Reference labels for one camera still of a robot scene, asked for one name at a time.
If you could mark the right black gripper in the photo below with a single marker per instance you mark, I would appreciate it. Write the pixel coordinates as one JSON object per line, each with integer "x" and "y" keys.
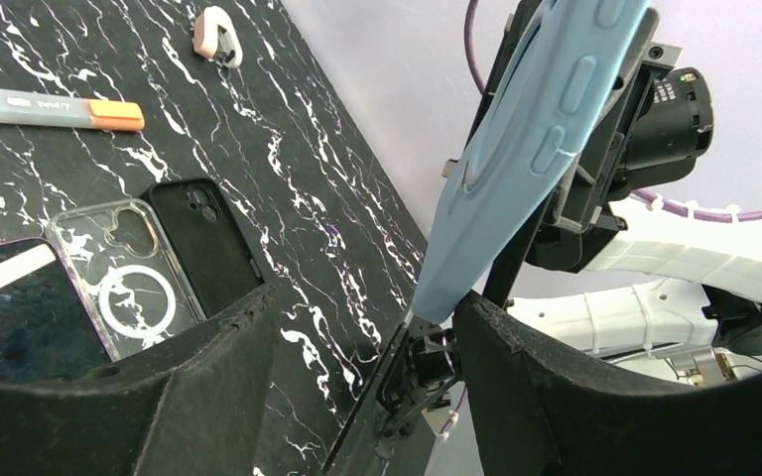
{"x": 655, "y": 124}

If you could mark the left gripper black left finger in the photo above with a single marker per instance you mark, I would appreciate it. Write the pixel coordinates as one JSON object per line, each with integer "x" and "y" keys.
{"x": 192, "y": 405}

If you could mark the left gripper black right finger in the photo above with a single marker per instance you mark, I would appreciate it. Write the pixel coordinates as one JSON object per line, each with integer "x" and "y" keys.
{"x": 540, "y": 407}

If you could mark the black phone case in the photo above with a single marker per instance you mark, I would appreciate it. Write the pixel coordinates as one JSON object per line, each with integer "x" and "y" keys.
{"x": 208, "y": 243}

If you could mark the clear magsafe phone case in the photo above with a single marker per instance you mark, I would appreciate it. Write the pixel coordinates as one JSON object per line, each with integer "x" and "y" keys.
{"x": 126, "y": 273}

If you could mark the purple phone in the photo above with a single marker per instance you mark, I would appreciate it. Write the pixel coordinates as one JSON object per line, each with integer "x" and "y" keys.
{"x": 45, "y": 331}

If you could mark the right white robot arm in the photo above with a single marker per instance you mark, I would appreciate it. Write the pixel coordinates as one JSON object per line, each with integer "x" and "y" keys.
{"x": 703, "y": 301}

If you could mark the grey and orange marker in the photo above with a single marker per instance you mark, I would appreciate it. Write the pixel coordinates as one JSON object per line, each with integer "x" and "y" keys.
{"x": 46, "y": 110}

